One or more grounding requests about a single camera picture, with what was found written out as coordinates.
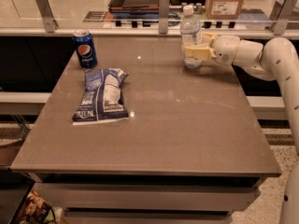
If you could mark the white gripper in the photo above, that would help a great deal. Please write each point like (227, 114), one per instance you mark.
(226, 50)

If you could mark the clear plastic bottle blue label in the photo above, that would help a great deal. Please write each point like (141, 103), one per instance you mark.
(190, 30)

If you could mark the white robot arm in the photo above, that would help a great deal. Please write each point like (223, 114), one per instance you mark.
(276, 60)

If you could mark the cardboard box with label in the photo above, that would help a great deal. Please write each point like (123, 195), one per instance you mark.
(223, 9)

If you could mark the dark tray stack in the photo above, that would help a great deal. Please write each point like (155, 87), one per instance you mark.
(133, 10)

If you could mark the blue white chip bag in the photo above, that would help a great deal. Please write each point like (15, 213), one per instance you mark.
(102, 98)

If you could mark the blue pepsi can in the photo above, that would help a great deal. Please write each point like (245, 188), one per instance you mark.
(83, 41)

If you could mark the white drawer cabinet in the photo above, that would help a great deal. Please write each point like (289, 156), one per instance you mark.
(140, 204)

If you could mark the snack bags in bin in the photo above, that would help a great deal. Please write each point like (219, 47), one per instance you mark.
(36, 210)

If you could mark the middle metal glass bracket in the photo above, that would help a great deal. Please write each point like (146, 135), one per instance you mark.
(163, 16)

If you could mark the metal glass bracket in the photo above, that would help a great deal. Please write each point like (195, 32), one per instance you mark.
(285, 16)
(49, 22)
(163, 16)

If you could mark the right metal glass bracket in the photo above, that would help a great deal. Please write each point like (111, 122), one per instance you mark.
(285, 16)

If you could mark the left metal glass bracket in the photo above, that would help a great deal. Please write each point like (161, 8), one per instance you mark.
(49, 22)

